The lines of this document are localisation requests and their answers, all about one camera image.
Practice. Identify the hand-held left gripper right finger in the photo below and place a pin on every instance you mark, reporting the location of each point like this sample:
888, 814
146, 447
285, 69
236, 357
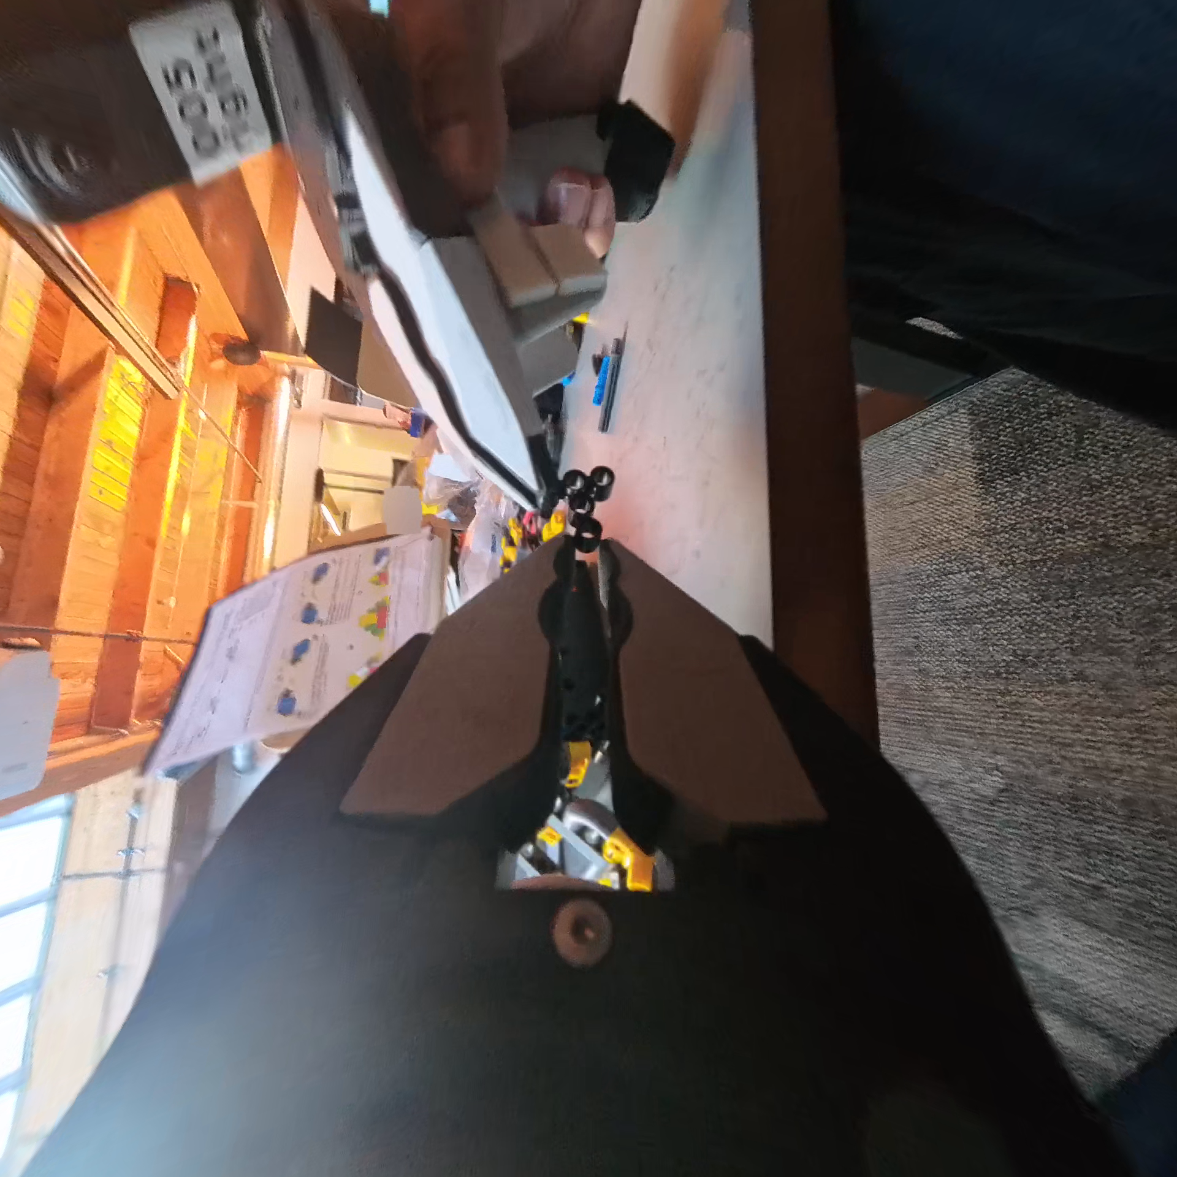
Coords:
718, 726

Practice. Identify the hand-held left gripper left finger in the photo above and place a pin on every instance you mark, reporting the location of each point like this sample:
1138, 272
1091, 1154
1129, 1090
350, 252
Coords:
442, 726

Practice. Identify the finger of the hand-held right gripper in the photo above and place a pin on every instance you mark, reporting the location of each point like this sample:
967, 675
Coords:
469, 349
442, 405

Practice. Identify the blue pin brick piece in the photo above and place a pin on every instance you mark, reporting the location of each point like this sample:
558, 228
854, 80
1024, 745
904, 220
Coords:
600, 378

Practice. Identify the yellow toy brick vehicle model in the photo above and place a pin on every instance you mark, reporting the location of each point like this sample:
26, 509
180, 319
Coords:
579, 699

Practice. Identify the grey axle rod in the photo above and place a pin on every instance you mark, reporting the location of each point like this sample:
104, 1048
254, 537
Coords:
612, 377

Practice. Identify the pile of small brick parts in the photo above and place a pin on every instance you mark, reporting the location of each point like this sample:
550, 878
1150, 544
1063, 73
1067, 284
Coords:
529, 532

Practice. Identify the black connector brick piece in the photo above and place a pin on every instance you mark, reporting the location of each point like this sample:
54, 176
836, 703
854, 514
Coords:
585, 502

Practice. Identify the person's right hand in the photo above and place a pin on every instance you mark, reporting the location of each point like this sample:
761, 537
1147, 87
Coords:
515, 55

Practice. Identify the wooden display board with sheet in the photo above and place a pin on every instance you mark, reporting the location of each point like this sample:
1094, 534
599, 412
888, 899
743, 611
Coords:
303, 643

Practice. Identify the person's grey trouser legs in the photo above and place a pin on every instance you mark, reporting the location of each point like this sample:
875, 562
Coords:
1012, 183

